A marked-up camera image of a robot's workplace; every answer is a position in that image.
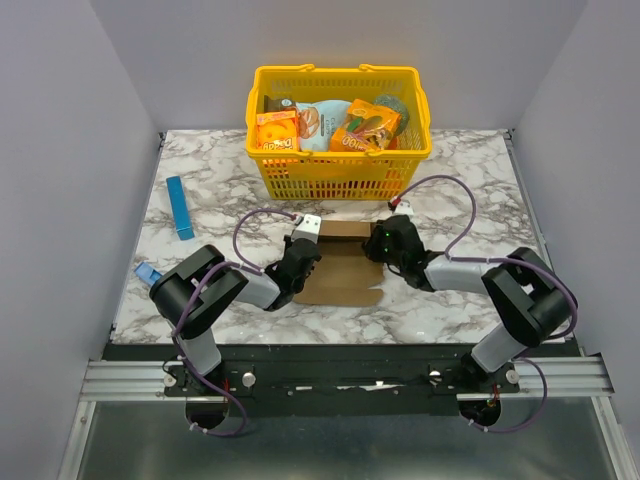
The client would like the yellow plastic shopping basket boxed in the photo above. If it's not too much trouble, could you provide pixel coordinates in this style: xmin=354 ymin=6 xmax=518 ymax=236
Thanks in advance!
xmin=245 ymin=64 xmax=432 ymax=200

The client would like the long blue box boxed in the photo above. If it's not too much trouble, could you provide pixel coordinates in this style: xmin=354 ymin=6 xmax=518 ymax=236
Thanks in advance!
xmin=166 ymin=176 xmax=194 ymax=241

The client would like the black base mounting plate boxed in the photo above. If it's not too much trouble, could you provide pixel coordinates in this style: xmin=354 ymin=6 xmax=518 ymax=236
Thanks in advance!
xmin=164 ymin=342 xmax=531 ymax=419

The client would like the light blue chips bag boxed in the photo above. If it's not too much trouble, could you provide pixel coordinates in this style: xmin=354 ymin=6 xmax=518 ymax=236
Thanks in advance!
xmin=296 ymin=100 xmax=351 ymax=152

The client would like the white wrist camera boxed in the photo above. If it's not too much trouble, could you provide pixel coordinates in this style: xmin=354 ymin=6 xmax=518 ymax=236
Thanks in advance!
xmin=290 ymin=214 xmax=322 ymax=243
xmin=388 ymin=197 xmax=414 ymax=216

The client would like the dark brown packet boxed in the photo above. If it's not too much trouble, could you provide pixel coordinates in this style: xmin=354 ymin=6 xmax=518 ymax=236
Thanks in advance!
xmin=263 ymin=95 xmax=297 ymax=113

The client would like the orange gummy candy bag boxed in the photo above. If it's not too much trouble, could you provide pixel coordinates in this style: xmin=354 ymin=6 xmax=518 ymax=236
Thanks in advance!
xmin=329 ymin=99 xmax=400 ymax=153

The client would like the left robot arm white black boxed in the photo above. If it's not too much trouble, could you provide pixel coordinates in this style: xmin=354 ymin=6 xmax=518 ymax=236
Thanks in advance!
xmin=150 ymin=234 xmax=321 ymax=395

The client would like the small blue box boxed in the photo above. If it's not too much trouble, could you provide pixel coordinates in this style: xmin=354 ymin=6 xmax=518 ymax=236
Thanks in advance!
xmin=134 ymin=262 xmax=163 ymax=287

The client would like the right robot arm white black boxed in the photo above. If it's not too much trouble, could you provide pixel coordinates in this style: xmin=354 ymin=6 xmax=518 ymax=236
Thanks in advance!
xmin=363 ymin=215 xmax=577 ymax=392

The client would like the brown cardboard box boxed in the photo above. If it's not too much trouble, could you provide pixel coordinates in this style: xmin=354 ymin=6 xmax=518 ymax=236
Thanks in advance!
xmin=294 ymin=220 xmax=384 ymax=308

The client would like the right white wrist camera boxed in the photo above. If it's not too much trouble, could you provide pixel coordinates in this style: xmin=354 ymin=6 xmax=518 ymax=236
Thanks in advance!
xmin=388 ymin=197 xmax=414 ymax=216

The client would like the green round scrubber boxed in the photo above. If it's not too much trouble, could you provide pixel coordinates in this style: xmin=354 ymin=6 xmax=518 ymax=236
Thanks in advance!
xmin=374 ymin=94 xmax=410 ymax=137

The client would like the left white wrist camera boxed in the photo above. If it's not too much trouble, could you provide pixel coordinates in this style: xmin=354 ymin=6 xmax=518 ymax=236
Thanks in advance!
xmin=290 ymin=214 xmax=322 ymax=243

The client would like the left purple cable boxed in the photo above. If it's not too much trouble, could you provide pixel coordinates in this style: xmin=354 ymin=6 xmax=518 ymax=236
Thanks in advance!
xmin=169 ymin=208 xmax=304 ymax=437

